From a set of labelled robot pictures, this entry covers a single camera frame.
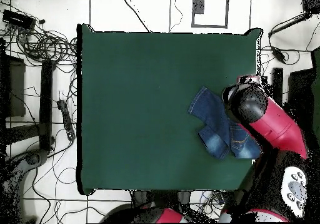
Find blue denim jeans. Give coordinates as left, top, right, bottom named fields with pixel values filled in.
left=187, top=86, right=263, bottom=161

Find black power adapter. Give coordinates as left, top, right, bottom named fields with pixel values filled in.
left=271, top=46, right=287, bottom=63

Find black power strip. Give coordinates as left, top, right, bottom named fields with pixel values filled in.
left=56, top=99, right=76, bottom=141

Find dark green table cloth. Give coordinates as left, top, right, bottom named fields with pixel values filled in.
left=76, top=23, right=263, bottom=196

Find grey floor socket plate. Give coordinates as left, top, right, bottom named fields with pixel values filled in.
left=192, top=0, right=206, bottom=15

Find black hub box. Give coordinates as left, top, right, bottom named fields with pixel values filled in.
left=1, top=9, right=38, bottom=31

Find coiled black cable bundle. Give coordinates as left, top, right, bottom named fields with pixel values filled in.
left=14, top=28, right=78, bottom=67

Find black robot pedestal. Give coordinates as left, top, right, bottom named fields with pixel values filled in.
left=131, top=190, right=192, bottom=210

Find thick black cable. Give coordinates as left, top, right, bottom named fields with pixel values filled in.
left=267, top=12, right=313, bottom=38

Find grey stand leg round foot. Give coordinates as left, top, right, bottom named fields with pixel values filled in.
left=2, top=148, right=49, bottom=222

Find long black floor cable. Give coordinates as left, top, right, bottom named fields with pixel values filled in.
left=122, top=0, right=153, bottom=33

